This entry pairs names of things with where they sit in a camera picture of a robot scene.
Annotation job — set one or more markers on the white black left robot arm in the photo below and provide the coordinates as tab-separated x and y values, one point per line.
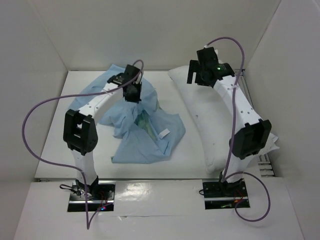
80	125

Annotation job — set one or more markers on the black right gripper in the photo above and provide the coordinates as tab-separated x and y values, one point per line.
193	72

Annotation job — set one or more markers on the light blue pillowcase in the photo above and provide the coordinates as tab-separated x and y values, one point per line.
148	134

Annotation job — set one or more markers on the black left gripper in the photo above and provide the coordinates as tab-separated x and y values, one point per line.
137	98

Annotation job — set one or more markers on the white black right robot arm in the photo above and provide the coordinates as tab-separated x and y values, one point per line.
249	132

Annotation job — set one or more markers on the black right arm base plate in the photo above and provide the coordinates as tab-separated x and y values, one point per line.
218	195

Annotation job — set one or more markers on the white pillow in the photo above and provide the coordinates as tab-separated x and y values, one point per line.
211	117

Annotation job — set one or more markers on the aluminium frame rail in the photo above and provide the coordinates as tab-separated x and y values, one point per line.
263	161

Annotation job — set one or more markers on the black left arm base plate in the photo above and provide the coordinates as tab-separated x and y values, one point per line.
102	199

